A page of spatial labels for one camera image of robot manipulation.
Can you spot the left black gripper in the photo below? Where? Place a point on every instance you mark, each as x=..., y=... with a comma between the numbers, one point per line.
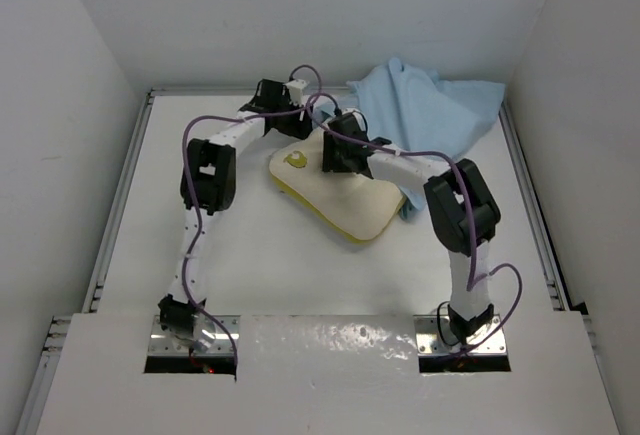
x=301, y=129

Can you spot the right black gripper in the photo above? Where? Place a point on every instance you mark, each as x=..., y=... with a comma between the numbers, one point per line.
x=332, y=161

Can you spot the cream memory foam pillow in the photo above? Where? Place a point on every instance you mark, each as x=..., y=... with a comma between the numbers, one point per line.
x=358, y=208

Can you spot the light blue pillowcase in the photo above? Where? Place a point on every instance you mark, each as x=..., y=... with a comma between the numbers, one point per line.
x=419, y=111

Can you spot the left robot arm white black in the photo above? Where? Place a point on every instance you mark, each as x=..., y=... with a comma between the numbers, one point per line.
x=210, y=148

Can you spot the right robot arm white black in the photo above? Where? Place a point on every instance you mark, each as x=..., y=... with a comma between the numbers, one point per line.
x=463, y=212

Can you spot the white front cover board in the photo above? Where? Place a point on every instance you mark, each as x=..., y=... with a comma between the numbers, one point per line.
x=326, y=375

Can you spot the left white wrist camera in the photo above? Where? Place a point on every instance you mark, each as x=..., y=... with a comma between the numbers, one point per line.
x=296, y=89

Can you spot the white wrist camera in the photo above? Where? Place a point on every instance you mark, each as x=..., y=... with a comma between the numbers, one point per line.
x=359, y=118
x=296, y=89

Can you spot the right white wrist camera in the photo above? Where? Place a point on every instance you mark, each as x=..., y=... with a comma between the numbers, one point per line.
x=359, y=118

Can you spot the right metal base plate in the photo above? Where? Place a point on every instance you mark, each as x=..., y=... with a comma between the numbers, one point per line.
x=434, y=338

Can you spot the metal base plate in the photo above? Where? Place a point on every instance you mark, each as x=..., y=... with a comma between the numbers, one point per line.
x=207, y=340
x=434, y=338

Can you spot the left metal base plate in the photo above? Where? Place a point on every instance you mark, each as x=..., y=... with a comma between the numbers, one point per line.
x=207, y=340

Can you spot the aluminium table frame rail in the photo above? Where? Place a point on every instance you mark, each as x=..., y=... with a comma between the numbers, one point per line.
x=268, y=256

